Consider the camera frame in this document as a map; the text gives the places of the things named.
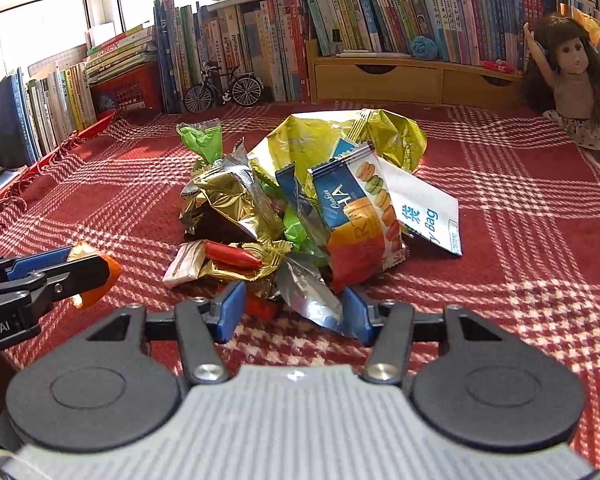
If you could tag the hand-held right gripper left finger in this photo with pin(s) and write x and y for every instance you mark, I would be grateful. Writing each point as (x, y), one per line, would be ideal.
(230, 312)

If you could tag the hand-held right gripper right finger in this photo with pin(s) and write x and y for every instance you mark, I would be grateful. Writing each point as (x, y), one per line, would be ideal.
(357, 317)

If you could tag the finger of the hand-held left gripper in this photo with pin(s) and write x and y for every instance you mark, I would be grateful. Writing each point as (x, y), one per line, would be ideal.
(35, 265)
(75, 276)

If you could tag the small red wrapper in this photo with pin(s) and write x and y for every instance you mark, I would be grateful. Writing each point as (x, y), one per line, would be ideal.
(262, 307)

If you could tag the yellow white candy wrapper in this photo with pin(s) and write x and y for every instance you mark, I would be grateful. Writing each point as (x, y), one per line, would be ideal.
(113, 272)

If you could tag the silver foil wrapper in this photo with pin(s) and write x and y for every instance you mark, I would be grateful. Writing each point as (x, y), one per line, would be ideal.
(310, 295)

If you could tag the small gold candy wrapper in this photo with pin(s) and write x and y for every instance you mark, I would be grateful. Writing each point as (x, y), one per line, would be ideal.
(267, 256)

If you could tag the glossy red wrapper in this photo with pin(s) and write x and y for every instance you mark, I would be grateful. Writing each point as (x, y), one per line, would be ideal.
(230, 256)

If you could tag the white and pink wrapper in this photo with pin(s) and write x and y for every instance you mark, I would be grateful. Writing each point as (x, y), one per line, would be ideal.
(185, 265)

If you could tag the blue and orange cookie packet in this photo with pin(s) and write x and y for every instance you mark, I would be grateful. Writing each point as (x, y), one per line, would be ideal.
(365, 230)

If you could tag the light green wrapper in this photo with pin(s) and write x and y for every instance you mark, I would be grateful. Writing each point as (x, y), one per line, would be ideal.
(295, 225)

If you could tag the crumpled gold foil wrapper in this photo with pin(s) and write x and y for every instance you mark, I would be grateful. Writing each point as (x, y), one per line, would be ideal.
(225, 195)

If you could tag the white paper bag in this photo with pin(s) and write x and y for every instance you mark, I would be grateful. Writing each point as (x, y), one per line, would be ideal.
(425, 200)

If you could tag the blue snack wrapper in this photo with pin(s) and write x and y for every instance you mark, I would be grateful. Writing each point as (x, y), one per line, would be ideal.
(292, 185)

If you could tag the row of upright books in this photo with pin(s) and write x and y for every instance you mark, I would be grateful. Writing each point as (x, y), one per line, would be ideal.
(45, 25)
(240, 45)
(395, 5)
(45, 110)

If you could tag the green candy wrapper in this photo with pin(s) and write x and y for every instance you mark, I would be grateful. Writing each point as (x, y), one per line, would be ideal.
(205, 140)

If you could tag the large yellow-green foil bag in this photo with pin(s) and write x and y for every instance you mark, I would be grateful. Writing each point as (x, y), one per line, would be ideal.
(305, 145)

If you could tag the red plaid blanket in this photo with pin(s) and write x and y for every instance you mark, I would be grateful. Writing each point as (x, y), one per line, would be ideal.
(505, 210)

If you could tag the red plastic basket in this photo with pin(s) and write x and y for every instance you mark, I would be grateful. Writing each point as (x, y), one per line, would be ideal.
(130, 90)

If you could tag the stack of flat books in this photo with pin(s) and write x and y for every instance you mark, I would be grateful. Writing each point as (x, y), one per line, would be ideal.
(122, 55)

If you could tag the black model bicycle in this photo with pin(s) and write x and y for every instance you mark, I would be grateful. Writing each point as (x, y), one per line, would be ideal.
(223, 79)

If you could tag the wooden drawer organiser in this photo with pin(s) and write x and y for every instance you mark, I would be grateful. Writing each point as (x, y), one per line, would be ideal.
(380, 82)

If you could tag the blue yarn ball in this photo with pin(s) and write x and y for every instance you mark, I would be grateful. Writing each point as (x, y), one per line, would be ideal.
(424, 47)

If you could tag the brown-haired doll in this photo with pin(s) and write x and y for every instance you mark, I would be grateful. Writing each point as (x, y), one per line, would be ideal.
(572, 60)

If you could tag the orange foil gift bag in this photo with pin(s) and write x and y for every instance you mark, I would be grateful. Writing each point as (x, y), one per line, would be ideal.
(587, 22)

